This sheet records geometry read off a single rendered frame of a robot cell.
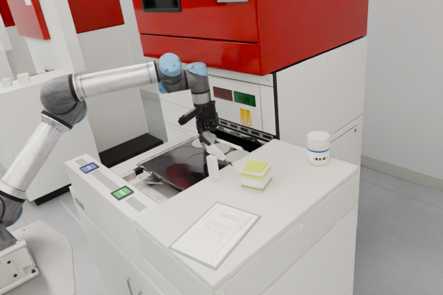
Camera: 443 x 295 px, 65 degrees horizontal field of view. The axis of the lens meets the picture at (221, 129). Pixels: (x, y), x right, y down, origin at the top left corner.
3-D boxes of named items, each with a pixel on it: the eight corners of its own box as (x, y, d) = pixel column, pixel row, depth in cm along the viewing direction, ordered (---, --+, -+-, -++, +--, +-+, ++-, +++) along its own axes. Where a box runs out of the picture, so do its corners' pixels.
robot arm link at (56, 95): (25, 73, 111) (177, 43, 118) (39, 85, 121) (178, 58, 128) (29, 107, 108) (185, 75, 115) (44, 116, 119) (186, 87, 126)
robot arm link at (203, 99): (189, 95, 134) (193, 88, 141) (190, 106, 136) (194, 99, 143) (208, 93, 133) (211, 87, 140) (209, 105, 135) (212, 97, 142)
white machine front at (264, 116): (168, 123, 200) (154, 53, 184) (281, 167, 142) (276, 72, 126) (163, 125, 198) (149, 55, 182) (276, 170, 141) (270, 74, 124)
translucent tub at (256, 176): (250, 176, 112) (249, 158, 109) (273, 181, 108) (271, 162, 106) (240, 189, 106) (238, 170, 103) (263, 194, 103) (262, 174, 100)
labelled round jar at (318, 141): (315, 153, 121) (315, 128, 117) (333, 159, 116) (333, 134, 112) (302, 161, 117) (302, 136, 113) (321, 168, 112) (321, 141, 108)
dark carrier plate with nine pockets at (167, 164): (205, 134, 163) (205, 133, 163) (260, 155, 139) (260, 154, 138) (141, 164, 143) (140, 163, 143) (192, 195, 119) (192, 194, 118)
